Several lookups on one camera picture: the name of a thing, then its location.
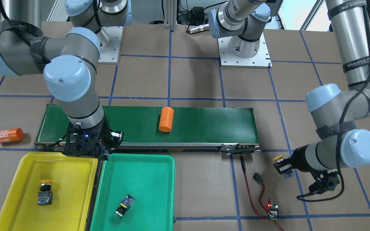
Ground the yellow push button switch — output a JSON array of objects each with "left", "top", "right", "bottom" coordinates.
[{"left": 37, "top": 179, "right": 53, "bottom": 206}]

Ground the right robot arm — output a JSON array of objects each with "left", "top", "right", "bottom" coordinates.
[{"left": 0, "top": 0, "right": 132, "bottom": 160}]

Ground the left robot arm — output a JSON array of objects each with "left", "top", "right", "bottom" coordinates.
[{"left": 274, "top": 0, "right": 370, "bottom": 201}]

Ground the yellow tray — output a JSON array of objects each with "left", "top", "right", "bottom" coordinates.
[{"left": 0, "top": 152, "right": 98, "bottom": 231}]

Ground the orange cylinder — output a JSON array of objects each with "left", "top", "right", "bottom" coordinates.
[
  {"left": 0, "top": 128, "right": 24, "bottom": 143},
  {"left": 158, "top": 107, "right": 174, "bottom": 133}
]

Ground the green push button switch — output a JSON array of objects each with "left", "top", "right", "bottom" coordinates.
[{"left": 115, "top": 193, "right": 135, "bottom": 219}]

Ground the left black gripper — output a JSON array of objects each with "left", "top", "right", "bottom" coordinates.
[{"left": 291, "top": 145, "right": 340, "bottom": 195}]

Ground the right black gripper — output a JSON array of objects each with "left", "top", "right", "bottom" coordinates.
[{"left": 50, "top": 117, "right": 124, "bottom": 160}]

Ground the red black cable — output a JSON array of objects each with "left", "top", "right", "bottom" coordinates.
[{"left": 240, "top": 154, "right": 285, "bottom": 231}]

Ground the green tray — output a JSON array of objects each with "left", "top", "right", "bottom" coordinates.
[{"left": 90, "top": 153, "right": 176, "bottom": 231}]

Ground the small circuit board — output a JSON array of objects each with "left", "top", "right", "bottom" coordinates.
[{"left": 266, "top": 203, "right": 279, "bottom": 222}]

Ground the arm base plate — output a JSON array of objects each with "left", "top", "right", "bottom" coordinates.
[
  {"left": 217, "top": 33, "right": 273, "bottom": 68},
  {"left": 97, "top": 26, "right": 124, "bottom": 64}
]

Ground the green conveyor belt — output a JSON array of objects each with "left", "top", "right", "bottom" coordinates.
[{"left": 35, "top": 104, "right": 261, "bottom": 154}]

